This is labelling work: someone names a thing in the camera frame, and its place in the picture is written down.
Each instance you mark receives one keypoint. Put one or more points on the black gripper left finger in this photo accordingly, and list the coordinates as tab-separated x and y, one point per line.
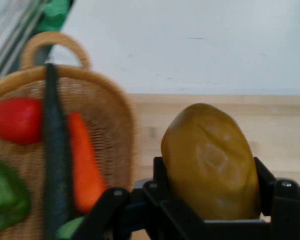
140	212

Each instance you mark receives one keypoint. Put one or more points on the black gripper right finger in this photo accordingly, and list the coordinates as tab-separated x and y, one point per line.
287	207

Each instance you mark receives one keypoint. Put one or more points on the yellow-brown toy potato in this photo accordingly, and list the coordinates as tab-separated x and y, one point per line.
210	160

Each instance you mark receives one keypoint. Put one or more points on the orange toy carrot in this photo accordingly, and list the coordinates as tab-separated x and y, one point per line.
86	170

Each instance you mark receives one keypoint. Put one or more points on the light wooden cutting board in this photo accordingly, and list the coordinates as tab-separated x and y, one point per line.
277	130

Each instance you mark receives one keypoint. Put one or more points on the dark green toy cucumber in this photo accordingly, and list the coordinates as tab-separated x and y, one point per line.
56	155

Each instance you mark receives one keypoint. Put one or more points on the green toy bell pepper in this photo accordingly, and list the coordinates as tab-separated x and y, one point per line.
5	195

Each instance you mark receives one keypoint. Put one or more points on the red toy tomato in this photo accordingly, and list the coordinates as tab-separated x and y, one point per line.
18	120

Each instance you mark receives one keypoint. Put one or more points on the clear striped plastic panel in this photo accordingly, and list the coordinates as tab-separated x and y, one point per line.
12	32

